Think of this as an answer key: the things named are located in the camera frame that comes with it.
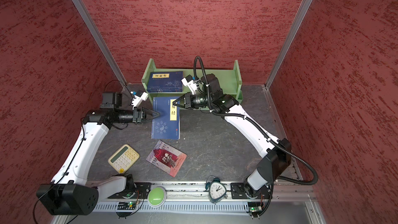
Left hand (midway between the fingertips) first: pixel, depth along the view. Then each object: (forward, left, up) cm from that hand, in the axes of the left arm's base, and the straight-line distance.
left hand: (158, 120), depth 65 cm
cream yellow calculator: (-7, +24, -29) cm, 38 cm away
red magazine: (-6, +1, -31) cm, 31 cm away
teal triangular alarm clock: (-22, -27, -26) cm, 43 cm away
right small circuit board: (-28, -44, -30) cm, 61 cm away
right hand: (+5, -7, +4) cm, 9 cm away
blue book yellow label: (+25, +3, -1) cm, 25 cm away
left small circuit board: (-28, +14, -30) cm, 44 cm away
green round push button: (-25, +2, -28) cm, 38 cm away
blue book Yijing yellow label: (-2, -4, -1) cm, 4 cm away
